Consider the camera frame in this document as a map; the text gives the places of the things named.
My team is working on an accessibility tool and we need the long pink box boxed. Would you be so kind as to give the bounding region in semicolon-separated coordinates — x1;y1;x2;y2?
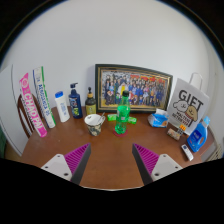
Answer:
18;72;48;138

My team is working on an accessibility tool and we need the camouflage print white mug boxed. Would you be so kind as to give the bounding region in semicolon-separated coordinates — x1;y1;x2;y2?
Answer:
83;113;106;137

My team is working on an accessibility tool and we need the dark blue pump bottle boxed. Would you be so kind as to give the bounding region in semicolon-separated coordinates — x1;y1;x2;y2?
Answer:
68;82;84;120

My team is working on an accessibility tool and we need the long green and white box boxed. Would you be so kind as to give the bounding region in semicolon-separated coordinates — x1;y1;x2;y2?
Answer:
32;65;57;130

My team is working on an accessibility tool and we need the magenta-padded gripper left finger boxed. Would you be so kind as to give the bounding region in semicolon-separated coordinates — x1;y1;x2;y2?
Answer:
40;142;93;186

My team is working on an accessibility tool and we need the white blue-capped lotion bottle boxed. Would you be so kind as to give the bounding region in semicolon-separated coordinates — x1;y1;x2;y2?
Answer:
54;90;71;124

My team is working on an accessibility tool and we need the green plastic drink bottle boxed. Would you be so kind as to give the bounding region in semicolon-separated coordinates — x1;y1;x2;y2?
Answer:
114;89;132;135

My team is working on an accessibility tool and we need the colourful puzzle cube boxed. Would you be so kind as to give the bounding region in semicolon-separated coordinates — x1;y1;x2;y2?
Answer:
178;123;188;135

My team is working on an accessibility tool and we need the white remote control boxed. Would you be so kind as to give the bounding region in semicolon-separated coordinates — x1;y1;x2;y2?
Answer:
180;143;195;162

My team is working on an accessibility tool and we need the metal spoon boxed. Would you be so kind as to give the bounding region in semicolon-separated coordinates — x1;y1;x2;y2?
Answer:
96;111;107;123

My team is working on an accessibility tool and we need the white dog print tote bag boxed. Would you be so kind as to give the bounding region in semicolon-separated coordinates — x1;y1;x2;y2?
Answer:
166;72;210;136

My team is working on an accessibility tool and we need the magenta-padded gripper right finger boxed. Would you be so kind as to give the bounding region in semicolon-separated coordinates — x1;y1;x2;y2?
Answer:
131;143;184;186

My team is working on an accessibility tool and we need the brown yellow-label pump bottle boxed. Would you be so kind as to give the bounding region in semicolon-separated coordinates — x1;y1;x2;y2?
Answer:
84;86;98;116

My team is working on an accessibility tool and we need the blue tissue pack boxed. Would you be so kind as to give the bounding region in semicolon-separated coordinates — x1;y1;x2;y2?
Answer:
147;108;170;129

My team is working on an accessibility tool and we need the blue detergent bottle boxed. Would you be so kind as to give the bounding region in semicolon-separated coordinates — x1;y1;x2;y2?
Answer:
186;115;211;153

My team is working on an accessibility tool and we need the small patterned box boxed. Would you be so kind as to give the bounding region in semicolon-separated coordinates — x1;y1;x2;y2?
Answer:
166;127;182;141

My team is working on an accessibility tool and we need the black framed group picture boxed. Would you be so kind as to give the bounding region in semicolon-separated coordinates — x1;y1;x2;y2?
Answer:
94;63;174;114

